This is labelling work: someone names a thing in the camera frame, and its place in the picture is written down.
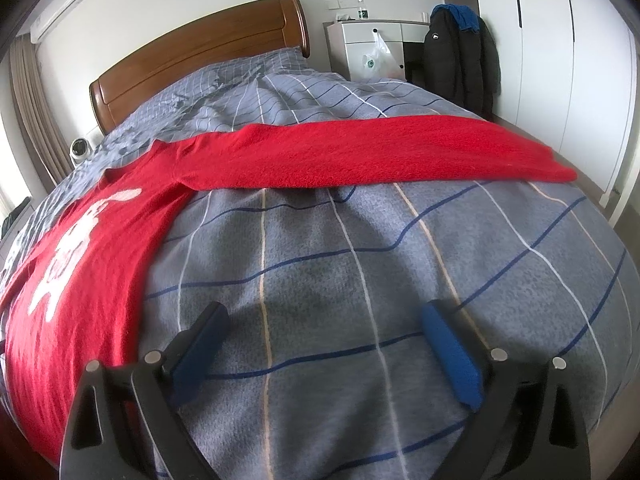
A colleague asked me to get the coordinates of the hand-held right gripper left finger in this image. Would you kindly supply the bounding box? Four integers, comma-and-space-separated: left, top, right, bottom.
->
59, 301, 231, 480

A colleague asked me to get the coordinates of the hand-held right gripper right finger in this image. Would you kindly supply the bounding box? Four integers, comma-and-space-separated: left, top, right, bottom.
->
420, 300, 592, 480

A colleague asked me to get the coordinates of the red knit sweater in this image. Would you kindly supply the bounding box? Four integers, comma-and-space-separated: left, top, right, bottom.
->
0, 114, 579, 466

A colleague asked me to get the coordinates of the grey plaid duvet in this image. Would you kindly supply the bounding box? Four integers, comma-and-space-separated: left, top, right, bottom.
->
0, 46, 632, 480

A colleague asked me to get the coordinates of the dark cloth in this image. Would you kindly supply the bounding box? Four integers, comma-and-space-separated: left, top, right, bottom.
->
0, 197, 33, 241

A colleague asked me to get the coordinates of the beige curtain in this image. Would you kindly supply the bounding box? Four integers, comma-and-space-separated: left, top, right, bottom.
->
9, 37, 73, 186

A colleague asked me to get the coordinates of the white plastic bag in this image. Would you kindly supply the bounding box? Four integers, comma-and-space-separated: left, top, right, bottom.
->
361, 30, 406, 82

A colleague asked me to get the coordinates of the white wardrobe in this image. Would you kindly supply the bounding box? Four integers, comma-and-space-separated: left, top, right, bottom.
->
435, 0, 636, 196

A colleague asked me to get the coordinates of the wooden headboard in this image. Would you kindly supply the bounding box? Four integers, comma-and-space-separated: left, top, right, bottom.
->
89, 0, 311, 137

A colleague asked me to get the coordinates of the white desk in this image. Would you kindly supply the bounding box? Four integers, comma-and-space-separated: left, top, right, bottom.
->
322, 19, 432, 83

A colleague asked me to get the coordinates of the blue garment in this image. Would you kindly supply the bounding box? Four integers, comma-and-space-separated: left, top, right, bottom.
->
431, 3, 482, 33

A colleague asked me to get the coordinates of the white air conditioner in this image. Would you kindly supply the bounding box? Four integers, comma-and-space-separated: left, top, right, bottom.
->
29, 0, 96, 44

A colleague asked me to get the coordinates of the white security camera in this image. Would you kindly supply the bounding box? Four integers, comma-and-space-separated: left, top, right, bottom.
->
69, 136, 95, 163

